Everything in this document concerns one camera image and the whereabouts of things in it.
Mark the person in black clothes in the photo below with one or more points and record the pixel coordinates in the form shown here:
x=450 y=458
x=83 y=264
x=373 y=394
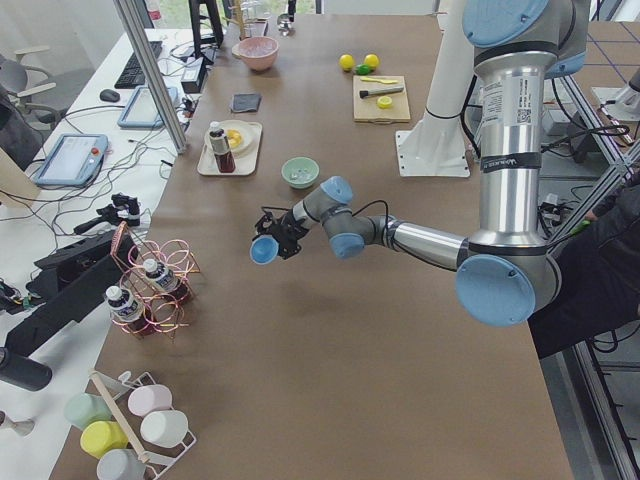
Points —
x=600 y=275

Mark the black computer mouse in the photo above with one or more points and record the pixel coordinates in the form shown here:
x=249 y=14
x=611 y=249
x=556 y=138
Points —
x=109 y=95

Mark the steel muddler black tip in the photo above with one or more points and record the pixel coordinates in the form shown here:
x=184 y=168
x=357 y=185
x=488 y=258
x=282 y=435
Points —
x=380 y=92

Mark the blue teach pendant far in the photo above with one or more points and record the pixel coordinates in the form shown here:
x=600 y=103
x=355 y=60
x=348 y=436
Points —
x=140 y=112

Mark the blue teach pendant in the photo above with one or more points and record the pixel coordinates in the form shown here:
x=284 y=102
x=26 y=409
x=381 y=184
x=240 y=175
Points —
x=74 y=161
x=140 y=112

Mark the black case on desk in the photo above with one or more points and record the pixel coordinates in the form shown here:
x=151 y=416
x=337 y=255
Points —
x=72 y=283

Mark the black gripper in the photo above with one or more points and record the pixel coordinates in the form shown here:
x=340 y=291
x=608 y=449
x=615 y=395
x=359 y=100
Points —
x=290 y=231

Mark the copper wire bottle rack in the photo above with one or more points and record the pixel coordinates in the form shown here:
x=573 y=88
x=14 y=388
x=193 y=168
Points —
x=130 y=250

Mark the white cup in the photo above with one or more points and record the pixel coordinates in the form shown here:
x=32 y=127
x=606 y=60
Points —
x=166 y=428

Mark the pink bowl with ice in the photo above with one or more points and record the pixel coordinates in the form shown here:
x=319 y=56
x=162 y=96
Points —
x=257 y=53

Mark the aluminium frame post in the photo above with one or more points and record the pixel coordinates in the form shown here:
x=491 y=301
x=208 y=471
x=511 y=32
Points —
x=136 y=33

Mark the tea bottle in rack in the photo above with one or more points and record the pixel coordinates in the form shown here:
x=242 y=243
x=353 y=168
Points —
x=165 y=281
x=127 y=310

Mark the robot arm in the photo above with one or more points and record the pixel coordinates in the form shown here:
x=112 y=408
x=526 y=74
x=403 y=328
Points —
x=503 y=271

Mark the grey cup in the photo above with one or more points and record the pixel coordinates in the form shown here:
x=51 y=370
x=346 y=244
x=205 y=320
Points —
x=120 y=464

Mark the blue teach pendant near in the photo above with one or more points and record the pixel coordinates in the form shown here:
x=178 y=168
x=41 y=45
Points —
x=74 y=161

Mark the black keyboard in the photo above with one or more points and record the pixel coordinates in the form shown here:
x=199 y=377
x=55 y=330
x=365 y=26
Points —
x=132 y=74

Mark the yellow plastic knife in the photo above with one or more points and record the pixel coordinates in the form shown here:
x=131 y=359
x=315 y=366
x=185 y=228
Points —
x=378 y=80

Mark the yellow lemon far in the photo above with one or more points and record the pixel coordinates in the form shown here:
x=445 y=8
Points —
x=346 y=62

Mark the light blue cup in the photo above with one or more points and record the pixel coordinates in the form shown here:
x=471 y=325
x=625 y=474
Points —
x=264 y=249

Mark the wooden glass stand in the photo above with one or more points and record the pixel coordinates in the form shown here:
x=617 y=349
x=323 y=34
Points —
x=249 y=17

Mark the yellow cup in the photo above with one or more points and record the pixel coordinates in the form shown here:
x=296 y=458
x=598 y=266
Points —
x=102 y=436

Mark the wooden cutting board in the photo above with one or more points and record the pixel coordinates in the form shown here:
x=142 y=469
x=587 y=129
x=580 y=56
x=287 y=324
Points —
x=366 y=110

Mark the dark tea bottle on tray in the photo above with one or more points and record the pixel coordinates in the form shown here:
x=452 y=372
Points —
x=221 y=148

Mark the pink cup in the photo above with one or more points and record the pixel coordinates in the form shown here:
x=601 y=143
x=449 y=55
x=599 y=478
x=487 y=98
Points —
x=149 y=398

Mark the half lemon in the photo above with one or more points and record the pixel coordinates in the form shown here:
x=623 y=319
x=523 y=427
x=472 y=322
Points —
x=384 y=102

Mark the grey folded cloth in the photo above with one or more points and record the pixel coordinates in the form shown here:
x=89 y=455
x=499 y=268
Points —
x=245 y=102

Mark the green lime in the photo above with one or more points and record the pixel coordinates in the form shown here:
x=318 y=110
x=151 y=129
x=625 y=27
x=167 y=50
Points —
x=362 y=70

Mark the green cup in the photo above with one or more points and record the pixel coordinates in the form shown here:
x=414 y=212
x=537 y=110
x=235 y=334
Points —
x=83 y=409

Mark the light green bowl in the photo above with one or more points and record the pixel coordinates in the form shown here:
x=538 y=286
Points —
x=300 y=172

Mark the cream serving tray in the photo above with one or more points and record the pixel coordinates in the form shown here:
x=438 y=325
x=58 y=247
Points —
x=245 y=162

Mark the white round plate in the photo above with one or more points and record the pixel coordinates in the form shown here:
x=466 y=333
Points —
x=245 y=129

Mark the yellow lemon near board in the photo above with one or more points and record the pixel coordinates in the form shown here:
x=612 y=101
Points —
x=372 y=61

